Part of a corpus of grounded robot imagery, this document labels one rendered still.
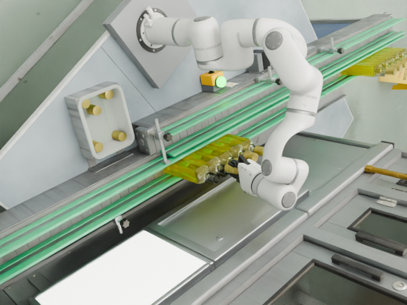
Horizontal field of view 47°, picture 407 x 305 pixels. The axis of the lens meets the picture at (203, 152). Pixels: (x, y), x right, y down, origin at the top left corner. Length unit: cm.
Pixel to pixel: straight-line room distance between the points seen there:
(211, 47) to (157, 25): 24
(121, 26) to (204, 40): 32
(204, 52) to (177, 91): 41
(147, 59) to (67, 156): 45
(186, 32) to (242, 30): 20
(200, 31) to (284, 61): 34
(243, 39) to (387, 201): 72
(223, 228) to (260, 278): 24
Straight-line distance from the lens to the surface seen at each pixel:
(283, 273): 139
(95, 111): 162
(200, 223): 158
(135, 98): 178
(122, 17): 168
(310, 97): 132
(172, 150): 169
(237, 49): 147
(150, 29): 170
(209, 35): 151
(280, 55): 130
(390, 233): 153
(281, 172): 130
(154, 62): 177
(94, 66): 168
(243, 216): 157
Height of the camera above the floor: 221
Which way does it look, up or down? 45 degrees down
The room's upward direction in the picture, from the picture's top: 105 degrees clockwise
